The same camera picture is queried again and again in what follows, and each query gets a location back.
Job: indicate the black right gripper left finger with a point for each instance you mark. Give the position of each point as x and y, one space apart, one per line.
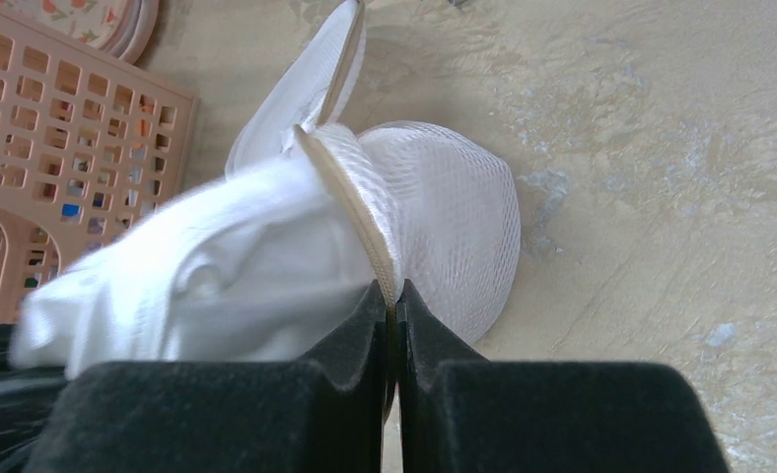
322 412

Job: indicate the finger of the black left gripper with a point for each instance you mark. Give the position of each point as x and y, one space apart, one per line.
26 400

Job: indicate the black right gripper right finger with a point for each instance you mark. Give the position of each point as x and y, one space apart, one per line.
461 412

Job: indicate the white satin bra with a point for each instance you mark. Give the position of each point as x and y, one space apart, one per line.
258 267

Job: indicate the white mesh laundry bag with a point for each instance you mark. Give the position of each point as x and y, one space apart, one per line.
431 207

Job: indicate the orange plastic file organizer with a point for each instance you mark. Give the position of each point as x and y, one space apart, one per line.
89 146

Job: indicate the floral round pouch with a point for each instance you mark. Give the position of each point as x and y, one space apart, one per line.
120 28

